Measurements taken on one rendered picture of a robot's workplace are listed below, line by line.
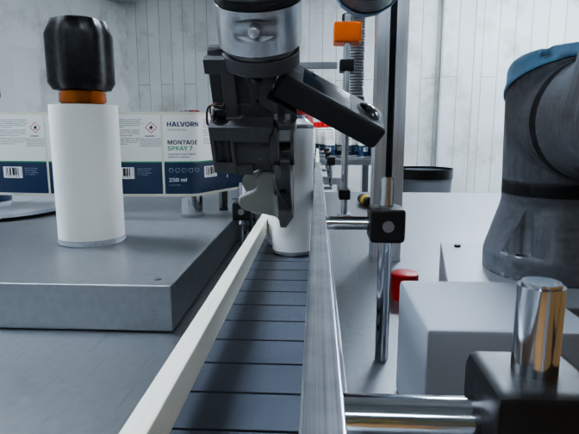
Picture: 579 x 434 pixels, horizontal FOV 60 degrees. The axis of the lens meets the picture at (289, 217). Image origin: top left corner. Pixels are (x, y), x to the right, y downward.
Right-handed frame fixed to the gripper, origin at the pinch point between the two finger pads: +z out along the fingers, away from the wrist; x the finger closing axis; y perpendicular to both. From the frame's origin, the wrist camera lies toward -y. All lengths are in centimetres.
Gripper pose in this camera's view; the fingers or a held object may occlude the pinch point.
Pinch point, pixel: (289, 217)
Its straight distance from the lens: 58.7
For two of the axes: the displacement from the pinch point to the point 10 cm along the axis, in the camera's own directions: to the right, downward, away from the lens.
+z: 0.3, 7.7, 6.4
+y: -10.0, -0.1, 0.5
